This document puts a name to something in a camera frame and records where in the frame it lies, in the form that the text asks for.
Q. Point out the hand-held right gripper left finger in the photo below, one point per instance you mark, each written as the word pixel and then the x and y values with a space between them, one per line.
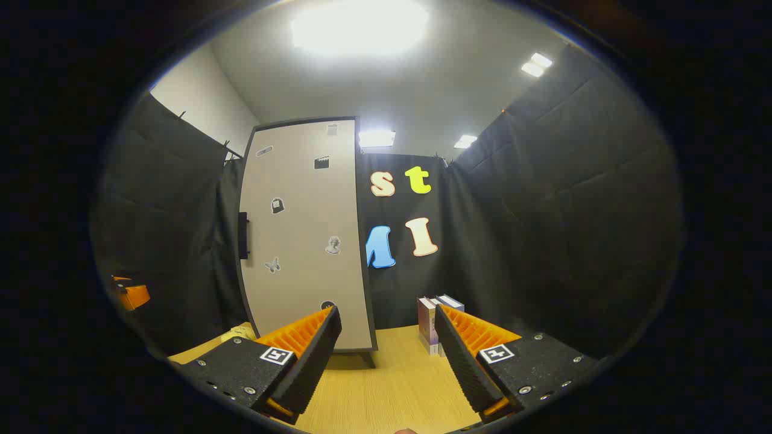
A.
pixel 313 361

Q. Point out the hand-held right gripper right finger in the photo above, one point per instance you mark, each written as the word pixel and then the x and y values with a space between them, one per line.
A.
pixel 464 367

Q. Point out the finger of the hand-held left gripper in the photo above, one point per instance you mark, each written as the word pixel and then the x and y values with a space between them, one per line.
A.
pixel 136 295

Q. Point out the dark grey cabinet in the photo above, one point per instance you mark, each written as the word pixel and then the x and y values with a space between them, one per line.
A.
pixel 368 359

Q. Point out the light grey cabinet door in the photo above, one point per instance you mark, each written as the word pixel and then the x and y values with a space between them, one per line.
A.
pixel 301 271

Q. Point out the white book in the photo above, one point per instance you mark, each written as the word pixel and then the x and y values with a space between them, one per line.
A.
pixel 434 301

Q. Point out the yellow plush toy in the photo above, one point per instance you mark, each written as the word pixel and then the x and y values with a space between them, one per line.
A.
pixel 241 331

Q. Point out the black backdrop cloth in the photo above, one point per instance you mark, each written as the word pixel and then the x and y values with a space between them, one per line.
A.
pixel 573 211

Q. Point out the large ceiling light panel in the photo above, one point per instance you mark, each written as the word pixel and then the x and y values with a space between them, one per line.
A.
pixel 362 27

